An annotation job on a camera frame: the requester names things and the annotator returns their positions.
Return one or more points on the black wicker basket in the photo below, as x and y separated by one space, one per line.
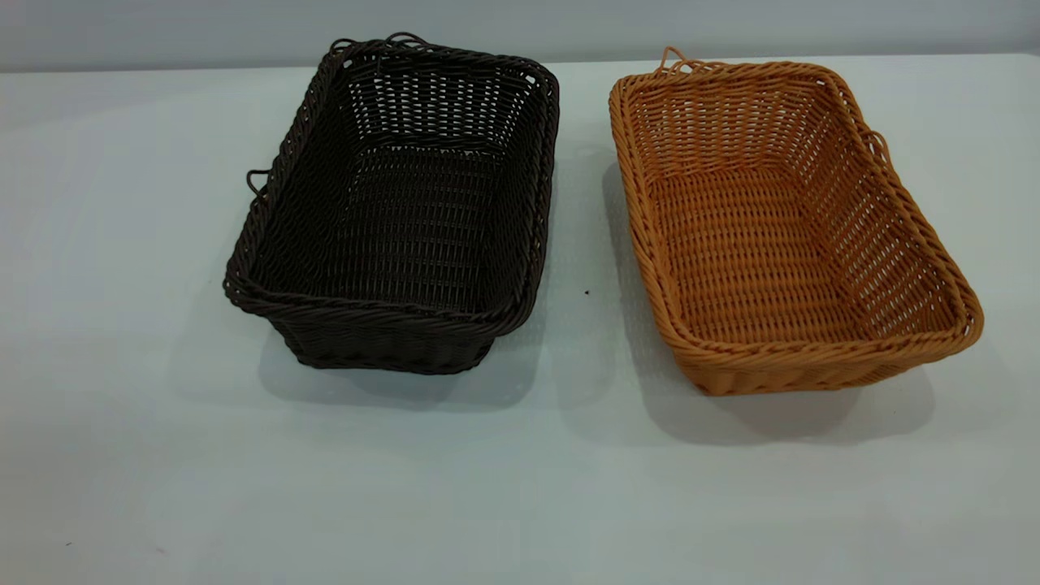
406 244

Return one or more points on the orange wicker basket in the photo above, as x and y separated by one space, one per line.
756 260

